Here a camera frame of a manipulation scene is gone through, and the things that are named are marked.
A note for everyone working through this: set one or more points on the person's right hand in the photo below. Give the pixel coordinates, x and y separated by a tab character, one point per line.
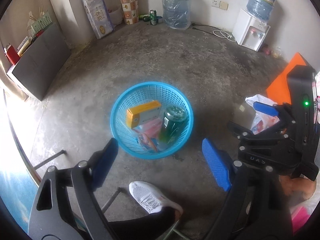
297	186

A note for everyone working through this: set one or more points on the pink garment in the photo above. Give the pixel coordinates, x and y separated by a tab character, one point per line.
301	217

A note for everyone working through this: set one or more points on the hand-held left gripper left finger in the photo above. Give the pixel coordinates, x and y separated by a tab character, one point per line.
105	162

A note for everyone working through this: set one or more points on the small green dish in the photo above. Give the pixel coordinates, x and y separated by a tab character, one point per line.
143	17

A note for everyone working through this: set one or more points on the blue water jug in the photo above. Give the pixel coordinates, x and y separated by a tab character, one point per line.
261	0

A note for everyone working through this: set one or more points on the white sneaker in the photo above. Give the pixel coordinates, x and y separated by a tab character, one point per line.
150	195

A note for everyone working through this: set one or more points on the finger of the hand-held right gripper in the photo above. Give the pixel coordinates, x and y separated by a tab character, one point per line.
265	108
250	136

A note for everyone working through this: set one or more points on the green perforated desk basket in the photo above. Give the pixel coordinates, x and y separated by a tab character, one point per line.
42	22

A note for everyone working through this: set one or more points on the wall power socket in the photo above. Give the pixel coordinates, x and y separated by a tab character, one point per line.
220	4

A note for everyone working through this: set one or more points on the dark grey cabinet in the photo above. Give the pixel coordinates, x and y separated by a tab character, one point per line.
40	62

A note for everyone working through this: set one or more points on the plastic wrapped water jug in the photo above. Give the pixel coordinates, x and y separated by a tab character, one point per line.
176	10

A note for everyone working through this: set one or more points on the metal table leg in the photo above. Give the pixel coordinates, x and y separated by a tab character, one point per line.
50	158
112	200

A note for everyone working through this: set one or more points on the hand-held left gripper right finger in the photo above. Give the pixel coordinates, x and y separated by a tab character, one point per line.
216	166

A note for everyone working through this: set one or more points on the blue plastic mesh basket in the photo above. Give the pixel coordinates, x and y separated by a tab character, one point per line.
117	110

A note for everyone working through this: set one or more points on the white flat box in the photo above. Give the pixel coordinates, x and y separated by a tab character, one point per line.
25	45

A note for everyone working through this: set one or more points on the person's leg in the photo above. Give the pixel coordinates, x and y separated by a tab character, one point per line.
145	225

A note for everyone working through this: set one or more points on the person's right forearm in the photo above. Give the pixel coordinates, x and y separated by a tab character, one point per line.
311	205

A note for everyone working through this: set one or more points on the green drink can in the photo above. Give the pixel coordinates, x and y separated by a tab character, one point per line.
153	17

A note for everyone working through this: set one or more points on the patterned wrapped roll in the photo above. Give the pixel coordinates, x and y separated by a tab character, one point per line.
128	5

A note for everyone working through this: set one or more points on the yellow cardboard box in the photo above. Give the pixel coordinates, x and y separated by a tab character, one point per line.
142	111

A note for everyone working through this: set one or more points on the clear printed plastic bag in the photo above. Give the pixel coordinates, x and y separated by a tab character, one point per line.
260	122

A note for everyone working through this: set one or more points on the toilet paper pack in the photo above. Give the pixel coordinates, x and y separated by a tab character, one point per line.
98	15

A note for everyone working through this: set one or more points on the red thermos flask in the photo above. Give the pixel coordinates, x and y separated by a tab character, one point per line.
12	55

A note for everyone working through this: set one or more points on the white plastic bag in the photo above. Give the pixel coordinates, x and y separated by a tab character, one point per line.
32	22

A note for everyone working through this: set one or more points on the green plastic bottle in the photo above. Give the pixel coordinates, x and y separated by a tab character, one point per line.
170	130

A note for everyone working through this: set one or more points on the bundle of wooden sticks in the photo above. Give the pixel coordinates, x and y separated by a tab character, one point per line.
40	10

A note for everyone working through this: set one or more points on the white water dispenser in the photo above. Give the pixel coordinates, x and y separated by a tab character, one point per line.
246	32

